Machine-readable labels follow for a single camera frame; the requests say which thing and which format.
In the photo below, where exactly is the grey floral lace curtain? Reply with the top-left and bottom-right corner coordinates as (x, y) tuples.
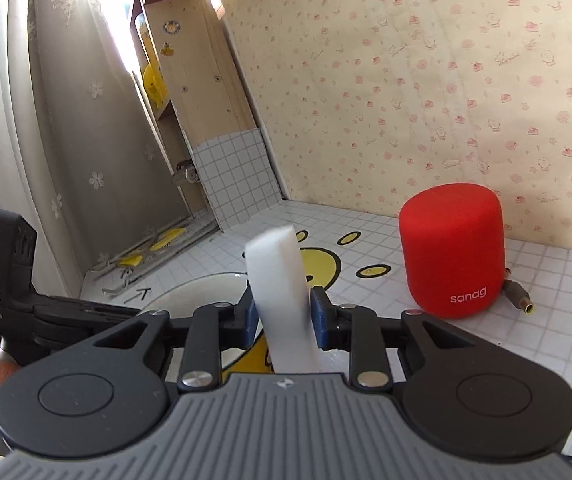
(0, 0), (187, 296)

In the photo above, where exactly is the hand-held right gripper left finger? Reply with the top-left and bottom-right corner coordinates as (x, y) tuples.
(93, 282), (259, 395)

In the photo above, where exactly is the brown cable plug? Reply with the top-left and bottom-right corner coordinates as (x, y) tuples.
(500, 267), (536, 317)

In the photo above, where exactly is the metal window track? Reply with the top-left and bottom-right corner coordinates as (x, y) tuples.
(83, 215), (217, 291)

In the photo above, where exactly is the white sponge block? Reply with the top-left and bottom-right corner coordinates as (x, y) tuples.
(244, 226), (321, 374)

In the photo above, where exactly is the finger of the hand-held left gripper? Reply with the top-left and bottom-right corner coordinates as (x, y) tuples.
(33, 294), (153, 327)

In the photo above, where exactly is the yellow bottle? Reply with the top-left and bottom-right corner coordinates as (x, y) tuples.
(135, 12), (159, 61)

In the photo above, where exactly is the yellow cartoon face sticker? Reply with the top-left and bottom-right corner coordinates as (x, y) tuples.
(293, 230), (391, 306)

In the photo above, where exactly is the wooden shelf unit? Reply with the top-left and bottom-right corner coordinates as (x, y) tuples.
(128, 0), (284, 233)

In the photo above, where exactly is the white grid panel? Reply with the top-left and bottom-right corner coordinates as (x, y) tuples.
(192, 127), (283, 233)

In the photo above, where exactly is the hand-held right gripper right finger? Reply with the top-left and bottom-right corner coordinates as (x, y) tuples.
(310, 285), (471, 390)

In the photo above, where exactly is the red cylindrical speaker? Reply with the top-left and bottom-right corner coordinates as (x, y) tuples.
(398, 184), (507, 320)

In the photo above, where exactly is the yellow plastic toy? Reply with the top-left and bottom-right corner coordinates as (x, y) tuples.
(142, 62), (167, 108)

